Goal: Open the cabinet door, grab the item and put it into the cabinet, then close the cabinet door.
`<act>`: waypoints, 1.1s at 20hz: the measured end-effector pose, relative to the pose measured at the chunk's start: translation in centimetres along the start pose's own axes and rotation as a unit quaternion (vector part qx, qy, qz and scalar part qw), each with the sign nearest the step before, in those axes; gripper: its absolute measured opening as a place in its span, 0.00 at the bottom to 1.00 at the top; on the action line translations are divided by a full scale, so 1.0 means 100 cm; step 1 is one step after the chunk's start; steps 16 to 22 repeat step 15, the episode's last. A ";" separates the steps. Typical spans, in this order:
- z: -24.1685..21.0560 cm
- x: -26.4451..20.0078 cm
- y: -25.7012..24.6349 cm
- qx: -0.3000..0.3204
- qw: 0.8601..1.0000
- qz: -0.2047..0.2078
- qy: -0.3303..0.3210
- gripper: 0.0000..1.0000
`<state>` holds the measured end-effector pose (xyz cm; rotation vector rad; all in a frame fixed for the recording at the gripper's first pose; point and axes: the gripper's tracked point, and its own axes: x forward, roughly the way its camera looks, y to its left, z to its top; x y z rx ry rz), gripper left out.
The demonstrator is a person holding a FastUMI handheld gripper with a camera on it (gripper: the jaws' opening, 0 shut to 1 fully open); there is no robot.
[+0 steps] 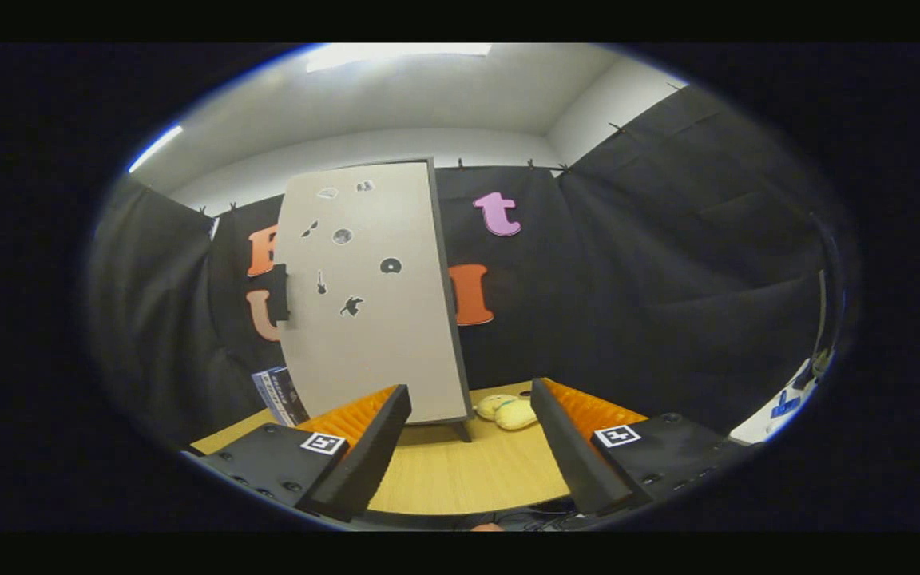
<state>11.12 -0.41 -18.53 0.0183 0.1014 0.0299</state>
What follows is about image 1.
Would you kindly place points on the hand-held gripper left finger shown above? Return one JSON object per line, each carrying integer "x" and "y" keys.
{"x": 372, "y": 455}

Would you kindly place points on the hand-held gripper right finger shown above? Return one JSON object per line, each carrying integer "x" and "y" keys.
{"x": 568, "y": 455}

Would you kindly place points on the white cabinet door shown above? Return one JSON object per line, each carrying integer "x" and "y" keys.
{"x": 380, "y": 351}

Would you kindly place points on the yellow plush toy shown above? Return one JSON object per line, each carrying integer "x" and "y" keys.
{"x": 512, "y": 414}

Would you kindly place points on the blue printed box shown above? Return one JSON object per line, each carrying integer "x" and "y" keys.
{"x": 280, "y": 395}

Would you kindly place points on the grey cabinet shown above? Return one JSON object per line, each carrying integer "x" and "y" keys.
{"x": 464, "y": 375}

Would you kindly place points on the black backdrop cloth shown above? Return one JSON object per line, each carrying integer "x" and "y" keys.
{"x": 668, "y": 303}

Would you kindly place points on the white side table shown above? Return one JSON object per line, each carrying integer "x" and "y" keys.
{"x": 759, "y": 423}

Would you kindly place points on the blue object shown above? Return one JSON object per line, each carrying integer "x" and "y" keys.
{"x": 785, "y": 404}

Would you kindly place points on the black curved stand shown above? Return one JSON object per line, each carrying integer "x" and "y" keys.
{"x": 827, "y": 303}

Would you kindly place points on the ceiling light panel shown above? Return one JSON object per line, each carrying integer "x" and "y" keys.
{"x": 396, "y": 56}
{"x": 155, "y": 148}

